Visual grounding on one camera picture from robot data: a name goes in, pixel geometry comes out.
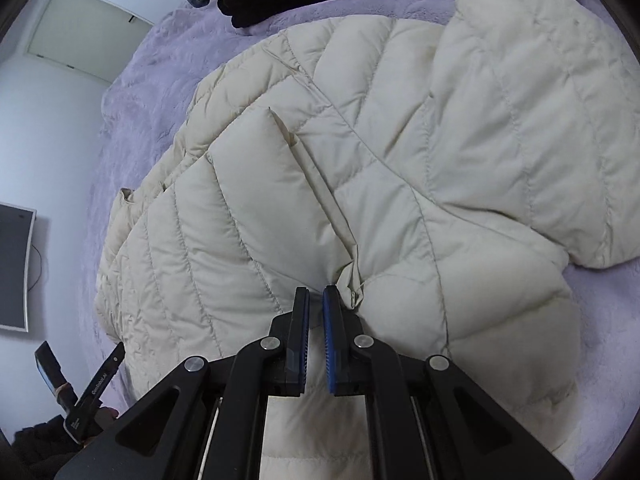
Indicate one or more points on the cream puffer jacket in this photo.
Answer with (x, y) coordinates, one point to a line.
(380, 135)

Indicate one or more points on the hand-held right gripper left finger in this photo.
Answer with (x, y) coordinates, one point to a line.
(305, 331)

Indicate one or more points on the person's left forearm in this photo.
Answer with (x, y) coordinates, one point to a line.
(42, 440)

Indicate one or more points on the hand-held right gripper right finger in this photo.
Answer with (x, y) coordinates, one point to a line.
(327, 331)

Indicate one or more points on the wall-mounted flat screen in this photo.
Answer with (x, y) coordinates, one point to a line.
(12, 265)

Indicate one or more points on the person's left hand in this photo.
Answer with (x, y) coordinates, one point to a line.
(107, 416)

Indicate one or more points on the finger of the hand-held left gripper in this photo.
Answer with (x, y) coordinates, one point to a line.
(102, 376)
(47, 367)

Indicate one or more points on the white door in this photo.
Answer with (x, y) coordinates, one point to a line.
(85, 30)

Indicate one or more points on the lavender fleece blanket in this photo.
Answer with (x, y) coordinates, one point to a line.
(150, 85)

